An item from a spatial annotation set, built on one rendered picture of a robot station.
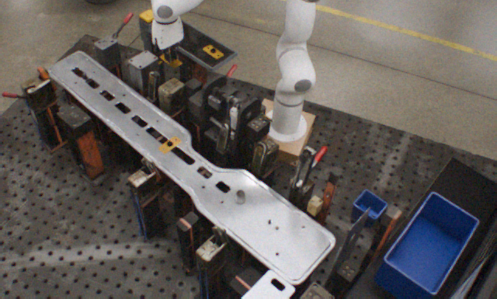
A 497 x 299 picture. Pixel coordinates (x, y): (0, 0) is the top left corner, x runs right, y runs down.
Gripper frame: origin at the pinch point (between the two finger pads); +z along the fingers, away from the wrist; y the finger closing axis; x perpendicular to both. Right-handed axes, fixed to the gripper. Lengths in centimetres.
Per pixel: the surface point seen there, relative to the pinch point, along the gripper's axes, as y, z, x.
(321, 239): 1, 28, 75
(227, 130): -1.9, 18.1, 27.2
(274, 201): 2, 27, 55
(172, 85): -2.1, 18.2, -4.0
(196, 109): -2.4, 21.0, 9.3
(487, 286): 16, -26, 117
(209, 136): -2.4, 30.1, 16.4
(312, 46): -179, 126, -72
